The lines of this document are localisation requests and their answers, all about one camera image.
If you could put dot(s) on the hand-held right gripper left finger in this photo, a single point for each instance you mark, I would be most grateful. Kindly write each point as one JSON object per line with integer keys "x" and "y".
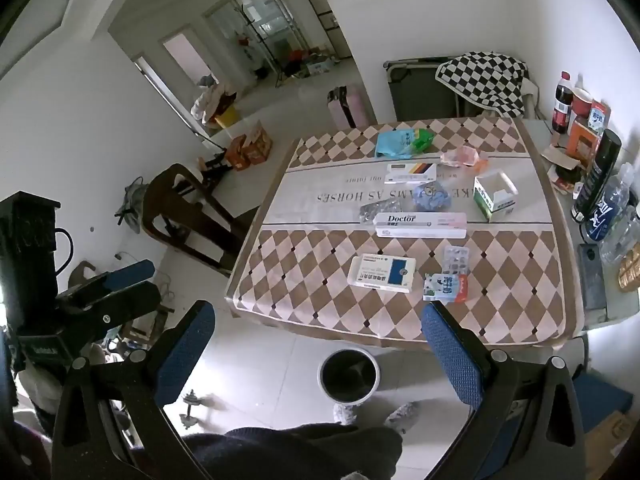
{"x": 186, "y": 350}

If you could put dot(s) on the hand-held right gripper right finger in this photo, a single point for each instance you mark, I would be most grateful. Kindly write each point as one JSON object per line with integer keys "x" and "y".
{"x": 450, "y": 355}

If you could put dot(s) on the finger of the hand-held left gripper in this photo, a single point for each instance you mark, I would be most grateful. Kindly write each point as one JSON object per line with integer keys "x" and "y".
{"x": 135, "y": 299}
{"x": 132, "y": 270}

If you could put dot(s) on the round trash bin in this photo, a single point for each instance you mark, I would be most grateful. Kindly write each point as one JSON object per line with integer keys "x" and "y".
{"x": 348, "y": 377}

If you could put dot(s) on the silver blister pack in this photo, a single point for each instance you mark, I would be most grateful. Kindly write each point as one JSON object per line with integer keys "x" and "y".
{"x": 382, "y": 208}

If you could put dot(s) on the small dumbbell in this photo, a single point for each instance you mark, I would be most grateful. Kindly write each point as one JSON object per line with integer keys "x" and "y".
{"x": 192, "y": 407}

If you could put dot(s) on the grey fuzzy slipper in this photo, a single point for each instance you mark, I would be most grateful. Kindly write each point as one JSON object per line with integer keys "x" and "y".
{"x": 402, "y": 415}
{"x": 345, "y": 415}

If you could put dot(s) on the dark wooden chair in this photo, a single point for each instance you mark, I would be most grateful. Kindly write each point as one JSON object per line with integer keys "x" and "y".
{"x": 190, "y": 210}

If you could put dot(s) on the blister pack with blue pills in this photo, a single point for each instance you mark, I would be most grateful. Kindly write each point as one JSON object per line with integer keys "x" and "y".
{"x": 456, "y": 260}

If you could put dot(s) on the white and blue medicine box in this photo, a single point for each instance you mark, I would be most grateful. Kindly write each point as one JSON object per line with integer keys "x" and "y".
{"x": 382, "y": 272}

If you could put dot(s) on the long white box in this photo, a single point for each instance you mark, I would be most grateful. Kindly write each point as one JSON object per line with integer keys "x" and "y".
{"x": 422, "y": 225}

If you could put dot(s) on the brown checked tablecloth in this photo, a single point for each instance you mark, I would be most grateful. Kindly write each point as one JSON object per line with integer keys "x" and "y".
{"x": 310, "y": 285}

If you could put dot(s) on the person's dark clothing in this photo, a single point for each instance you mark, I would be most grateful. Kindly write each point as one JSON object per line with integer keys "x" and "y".
{"x": 300, "y": 452}

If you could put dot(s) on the blue stool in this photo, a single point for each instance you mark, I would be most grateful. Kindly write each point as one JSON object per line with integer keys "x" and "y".
{"x": 600, "y": 400}

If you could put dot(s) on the crumpled blue wrapper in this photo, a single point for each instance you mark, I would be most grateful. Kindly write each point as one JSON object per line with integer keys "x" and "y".
{"x": 432, "y": 197}

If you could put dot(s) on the black smartphone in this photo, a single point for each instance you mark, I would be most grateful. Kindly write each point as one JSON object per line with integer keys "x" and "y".
{"x": 592, "y": 280}

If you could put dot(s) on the open green white box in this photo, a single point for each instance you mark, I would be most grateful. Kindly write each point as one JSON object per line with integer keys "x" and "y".
{"x": 495, "y": 195}

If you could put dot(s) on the orange cardboard box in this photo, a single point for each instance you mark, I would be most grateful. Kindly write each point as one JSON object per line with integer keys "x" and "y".
{"x": 250, "y": 150}

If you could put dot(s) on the yellow bin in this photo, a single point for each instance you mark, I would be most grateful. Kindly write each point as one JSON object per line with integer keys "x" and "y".
{"x": 226, "y": 115}

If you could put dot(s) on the white plastic bag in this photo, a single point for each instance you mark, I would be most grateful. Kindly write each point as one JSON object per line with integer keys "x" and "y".
{"x": 205, "y": 102}

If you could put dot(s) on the white striped medicine box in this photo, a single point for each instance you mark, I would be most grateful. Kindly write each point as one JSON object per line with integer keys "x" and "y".
{"x": 410, "y": 173}

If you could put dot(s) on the brown woven mat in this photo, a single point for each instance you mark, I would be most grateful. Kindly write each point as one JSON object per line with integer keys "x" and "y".
{"x": 630, "y": 265}

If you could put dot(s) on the clear water bottle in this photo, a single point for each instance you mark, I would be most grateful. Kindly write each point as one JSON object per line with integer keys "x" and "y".
{"x": 622, "y": 232}

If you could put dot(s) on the blue label water bottle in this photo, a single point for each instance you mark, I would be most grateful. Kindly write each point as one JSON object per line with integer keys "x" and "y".
{"x": 607, "y": 207}

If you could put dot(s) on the blue and green snack bag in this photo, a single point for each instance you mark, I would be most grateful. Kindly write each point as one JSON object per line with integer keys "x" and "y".
{"x": 400, "y": 142}

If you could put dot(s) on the flat cardboard piece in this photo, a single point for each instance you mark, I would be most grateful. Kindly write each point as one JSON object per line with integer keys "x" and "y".
{"x": 562, "y": 157}

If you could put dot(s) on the black spray can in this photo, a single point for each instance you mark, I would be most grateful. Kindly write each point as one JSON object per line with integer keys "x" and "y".
{"x": 597, "y": 175}

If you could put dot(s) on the black coat rack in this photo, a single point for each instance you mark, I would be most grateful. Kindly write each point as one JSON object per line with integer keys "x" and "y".
{"x": 255, "y": 35}

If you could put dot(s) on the green folding bed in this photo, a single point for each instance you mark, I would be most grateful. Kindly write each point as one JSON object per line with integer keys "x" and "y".
{"x": 420, "y": 91}

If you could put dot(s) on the pink suitcase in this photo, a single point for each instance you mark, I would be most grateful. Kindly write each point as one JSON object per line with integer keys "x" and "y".
{"x": 347, "y": 106}

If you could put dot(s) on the cola bottle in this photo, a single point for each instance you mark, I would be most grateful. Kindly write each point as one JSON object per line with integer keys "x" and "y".
{"x": 562, "y": 102}

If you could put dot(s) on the black white checkered blanket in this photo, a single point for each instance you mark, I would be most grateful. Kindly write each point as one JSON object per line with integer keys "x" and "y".
{"x": 485, "y": 80}

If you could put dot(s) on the blue white milk carton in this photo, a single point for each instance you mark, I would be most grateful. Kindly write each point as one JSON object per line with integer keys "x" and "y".
{"x": 597, "y": 117}

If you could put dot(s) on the red cup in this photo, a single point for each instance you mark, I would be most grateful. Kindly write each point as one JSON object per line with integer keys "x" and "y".
{"x": 581, "y": 102}

